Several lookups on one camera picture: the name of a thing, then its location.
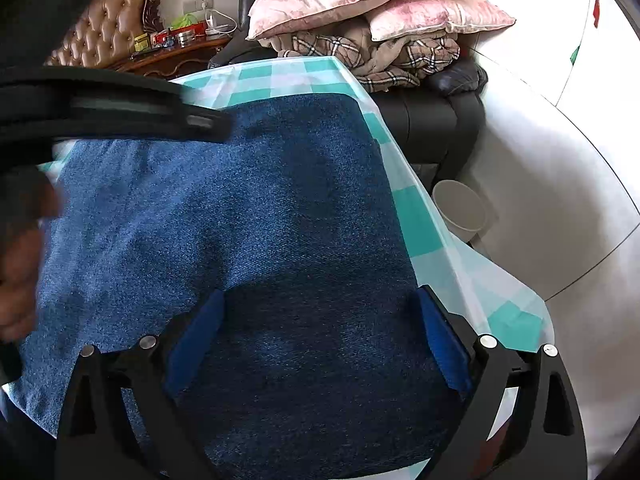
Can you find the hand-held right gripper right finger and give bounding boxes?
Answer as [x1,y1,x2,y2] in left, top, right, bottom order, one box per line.
[415,285,576,480]

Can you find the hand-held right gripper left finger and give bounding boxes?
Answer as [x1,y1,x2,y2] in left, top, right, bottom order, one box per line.
[59,290,226,480]

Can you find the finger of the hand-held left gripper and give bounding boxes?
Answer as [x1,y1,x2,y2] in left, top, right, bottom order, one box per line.
[55,67,232,143]

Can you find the blue denim pants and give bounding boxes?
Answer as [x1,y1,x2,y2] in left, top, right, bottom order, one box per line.
[10,92,473,480]

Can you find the person's left hand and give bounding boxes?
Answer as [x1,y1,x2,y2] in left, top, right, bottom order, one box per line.
[0,170,63,343]

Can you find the carved wooden nightstand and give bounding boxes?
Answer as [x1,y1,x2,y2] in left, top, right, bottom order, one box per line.
[117,35,233,81]

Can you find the tufted leather bed headboard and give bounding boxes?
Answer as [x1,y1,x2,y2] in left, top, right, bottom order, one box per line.
[45,0,166,68]

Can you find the teal white checked tablecloth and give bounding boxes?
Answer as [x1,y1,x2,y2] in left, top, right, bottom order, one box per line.
[37,57,556,480]

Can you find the white plastic bucket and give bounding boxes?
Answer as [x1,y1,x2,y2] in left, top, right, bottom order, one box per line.
[432,179,501,243]

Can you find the large pink floral pillow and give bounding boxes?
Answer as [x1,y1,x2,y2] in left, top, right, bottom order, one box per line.
[246,0,453,42]

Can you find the black leather chair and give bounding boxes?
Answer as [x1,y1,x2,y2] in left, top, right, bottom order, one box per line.
[207,0,488,186]

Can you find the beige plaid blanket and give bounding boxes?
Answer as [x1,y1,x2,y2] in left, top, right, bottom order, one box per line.
[277,27,461,94]

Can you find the small pink floral pillow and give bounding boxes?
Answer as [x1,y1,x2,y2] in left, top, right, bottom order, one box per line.
[370,0,517,44]

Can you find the white charger with cable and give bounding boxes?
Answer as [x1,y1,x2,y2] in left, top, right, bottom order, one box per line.
[204,9,237,41]

